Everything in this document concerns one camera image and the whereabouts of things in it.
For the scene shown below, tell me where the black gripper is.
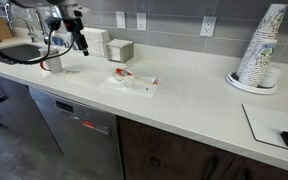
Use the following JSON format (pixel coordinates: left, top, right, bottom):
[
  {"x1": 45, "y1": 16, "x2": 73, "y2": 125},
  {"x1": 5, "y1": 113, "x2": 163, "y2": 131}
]
[{"x1": 62, "y1": 17, "x2": 90, "y2": 57}]

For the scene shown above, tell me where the red ketchup packet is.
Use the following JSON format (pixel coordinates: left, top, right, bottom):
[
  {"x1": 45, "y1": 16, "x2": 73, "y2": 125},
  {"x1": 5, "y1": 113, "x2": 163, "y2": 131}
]
[{"x1": 115, "y1": 67, "x2": 134, "y2": 77}]

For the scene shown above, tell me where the white napkin dispenser box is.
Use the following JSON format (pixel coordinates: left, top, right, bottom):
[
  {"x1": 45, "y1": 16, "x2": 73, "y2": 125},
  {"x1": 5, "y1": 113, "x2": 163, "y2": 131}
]
[{"x1": 80, "y1": 27, "x2": 111, "y2": 58}]

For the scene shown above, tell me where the grey napkin holder box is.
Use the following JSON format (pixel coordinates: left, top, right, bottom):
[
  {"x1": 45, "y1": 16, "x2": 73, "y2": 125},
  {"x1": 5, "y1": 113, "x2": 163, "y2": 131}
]
[{"x1": 105, "y1": 38, "x2": 135, "y2": 64}]

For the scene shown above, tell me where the white small bowl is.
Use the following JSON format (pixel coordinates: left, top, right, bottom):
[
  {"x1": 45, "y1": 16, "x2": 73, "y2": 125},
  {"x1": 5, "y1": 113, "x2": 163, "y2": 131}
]
[{"x1": 111, "y1": 69, "x2": 134, "y2": 82}]

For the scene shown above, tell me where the small chrome faucet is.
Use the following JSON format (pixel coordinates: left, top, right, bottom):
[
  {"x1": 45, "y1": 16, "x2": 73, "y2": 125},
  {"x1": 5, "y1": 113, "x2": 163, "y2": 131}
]
[{"x1": 4, "y1": 3, "x2": 38, "y2": 44}]

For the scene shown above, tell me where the small clear plastic cup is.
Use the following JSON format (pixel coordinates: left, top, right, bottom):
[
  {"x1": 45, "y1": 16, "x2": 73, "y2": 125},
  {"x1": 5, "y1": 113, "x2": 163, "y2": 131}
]
[{"x1": 121, "y1": 75, "x2": 136, "y2": 89}]

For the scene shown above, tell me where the dark kitchen sink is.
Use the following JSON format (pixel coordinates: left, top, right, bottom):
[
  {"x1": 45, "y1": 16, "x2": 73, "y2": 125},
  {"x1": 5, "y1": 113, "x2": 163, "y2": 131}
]
[{"x1": 0, "y1": 43, "x2": 43, "y2": 66}]

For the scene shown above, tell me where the wooden cutting board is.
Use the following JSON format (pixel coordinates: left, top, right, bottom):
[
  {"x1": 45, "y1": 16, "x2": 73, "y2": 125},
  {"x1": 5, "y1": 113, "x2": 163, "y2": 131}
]
[{"x1": 0, "y1": 17, "x2": 14, "y2": 41}]

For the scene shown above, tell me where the stainless steel dishwasher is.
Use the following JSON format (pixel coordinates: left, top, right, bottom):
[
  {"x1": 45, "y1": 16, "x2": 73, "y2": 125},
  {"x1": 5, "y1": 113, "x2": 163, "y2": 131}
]
[{"x1": 28, "y1": 85, "x2": 125, "y2": 180}]

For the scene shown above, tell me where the dark grey cabinet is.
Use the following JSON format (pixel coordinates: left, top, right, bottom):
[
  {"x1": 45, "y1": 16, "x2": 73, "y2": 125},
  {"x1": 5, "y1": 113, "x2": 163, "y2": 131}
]
[{"x1": 0, "y1": 71, "x2": 64, "y2": 156}]

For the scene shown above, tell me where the brown wooden cabinet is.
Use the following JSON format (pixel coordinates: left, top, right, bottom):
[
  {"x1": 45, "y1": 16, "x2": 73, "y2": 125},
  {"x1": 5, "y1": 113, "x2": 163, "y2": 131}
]
[{"x1": 117, "y1": 115, "x2": 288, "y2": 180}]

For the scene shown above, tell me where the round white tray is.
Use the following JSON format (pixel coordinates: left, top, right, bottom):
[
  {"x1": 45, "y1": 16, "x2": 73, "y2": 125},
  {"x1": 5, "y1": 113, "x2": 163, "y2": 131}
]
[{"x1": 226, "y1": 70, "x2": 278, "y2": 96}]

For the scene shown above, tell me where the short printed paper cup stack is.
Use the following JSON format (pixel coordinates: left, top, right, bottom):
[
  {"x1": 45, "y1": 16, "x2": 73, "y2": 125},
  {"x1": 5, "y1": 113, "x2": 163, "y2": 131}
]
[{"x1": 247, "y1": 37, "x2": 278, "y2": 88}]

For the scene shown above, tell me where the tall printed paper cup stack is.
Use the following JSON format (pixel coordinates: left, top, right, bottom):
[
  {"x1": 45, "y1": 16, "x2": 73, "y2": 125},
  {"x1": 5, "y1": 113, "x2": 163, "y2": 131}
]
[{"x1": 236, "y1": 3, "x2": 288, "y2": 84}]

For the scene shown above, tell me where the white cup lid stack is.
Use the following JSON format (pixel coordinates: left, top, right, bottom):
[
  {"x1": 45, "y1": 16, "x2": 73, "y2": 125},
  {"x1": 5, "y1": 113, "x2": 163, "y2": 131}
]
[{"x1": 258, "y1": 66, "x2": 282, "y2": 89}]

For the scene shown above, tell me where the white rectangular mat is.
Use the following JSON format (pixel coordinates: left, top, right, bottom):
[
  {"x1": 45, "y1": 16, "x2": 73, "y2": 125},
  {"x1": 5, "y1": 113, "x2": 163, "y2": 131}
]
[{"x1": 242, "y1": 103, "x2": 288, "y2": 155}]

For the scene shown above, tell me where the white mug with red handle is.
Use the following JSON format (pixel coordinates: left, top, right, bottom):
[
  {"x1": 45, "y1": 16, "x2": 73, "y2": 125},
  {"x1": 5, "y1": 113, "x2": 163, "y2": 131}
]
[{"x1": 38, "y1": 46, "x2": 64, "y2": 74}]

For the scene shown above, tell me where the white light switch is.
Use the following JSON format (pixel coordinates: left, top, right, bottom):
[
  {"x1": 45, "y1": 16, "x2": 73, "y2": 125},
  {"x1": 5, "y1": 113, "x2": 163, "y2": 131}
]
[{"x1": 115, "y1": 10, "x2": 127, "y2": 30}]

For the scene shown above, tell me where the white wall outlet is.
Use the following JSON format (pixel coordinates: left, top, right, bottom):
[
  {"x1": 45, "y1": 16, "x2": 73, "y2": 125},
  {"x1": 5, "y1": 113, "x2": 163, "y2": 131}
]
[
  {"x1": 199, "y1": 15, "x2": 218, "y2": 38},
  {"x1": 136, "y1": 12, "x2": 148, "y2": 32}
]

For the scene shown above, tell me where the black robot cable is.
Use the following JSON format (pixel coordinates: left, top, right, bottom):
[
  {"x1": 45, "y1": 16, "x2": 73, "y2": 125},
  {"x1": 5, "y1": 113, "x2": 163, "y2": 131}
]
[{"x1": 0, "y1": 16, "x2": 76, "y2": 66}]

